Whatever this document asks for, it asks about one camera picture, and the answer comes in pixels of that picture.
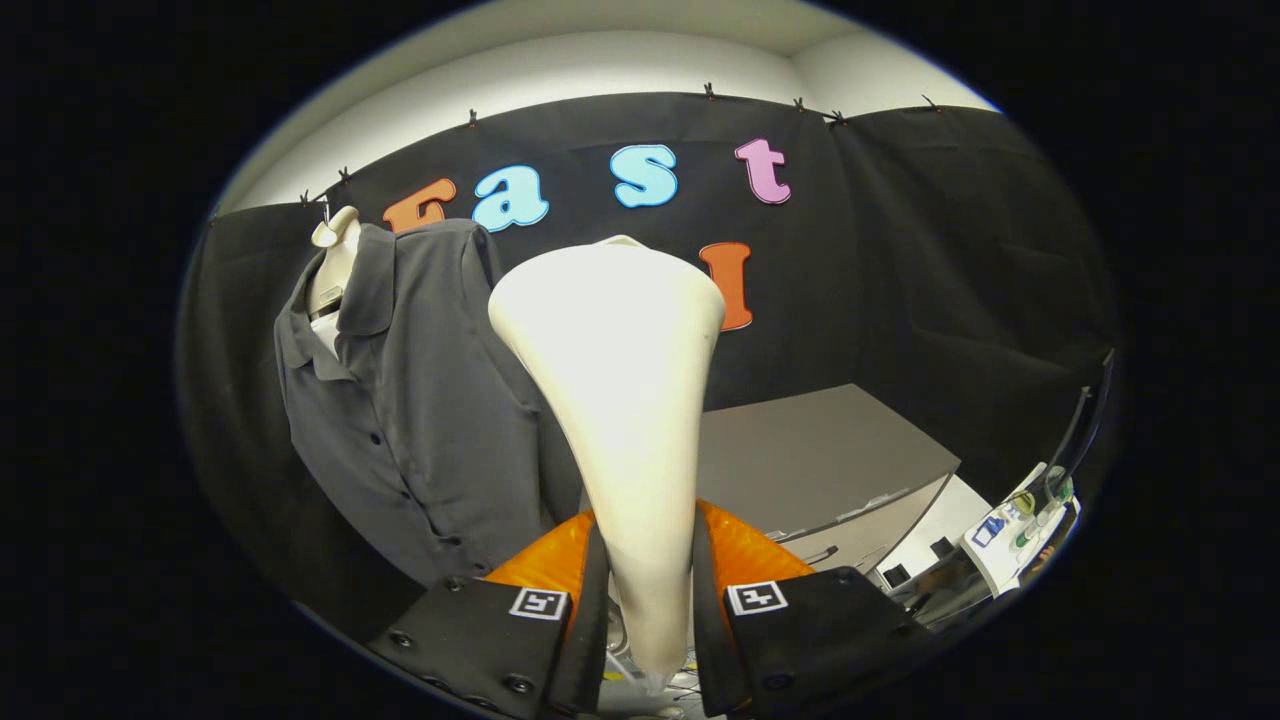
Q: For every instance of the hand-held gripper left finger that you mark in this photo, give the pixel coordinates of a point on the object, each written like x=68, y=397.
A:
x=480, y=640

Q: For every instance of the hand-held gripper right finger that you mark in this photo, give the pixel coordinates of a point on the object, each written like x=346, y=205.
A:
x=800, y=640

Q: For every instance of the grey button-up shirt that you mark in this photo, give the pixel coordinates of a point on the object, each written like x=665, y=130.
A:
x=430, y=400

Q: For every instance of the white garment steamer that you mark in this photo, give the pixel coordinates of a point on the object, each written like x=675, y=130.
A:
x=615, y=380

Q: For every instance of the grey cabinet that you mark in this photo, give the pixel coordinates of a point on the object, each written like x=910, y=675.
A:
x=820, y=440

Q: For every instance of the white side desk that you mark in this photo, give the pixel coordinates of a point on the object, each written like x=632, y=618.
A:
x=985, y=560

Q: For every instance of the white mannequin torso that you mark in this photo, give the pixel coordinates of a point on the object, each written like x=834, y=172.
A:
x=335, y=265

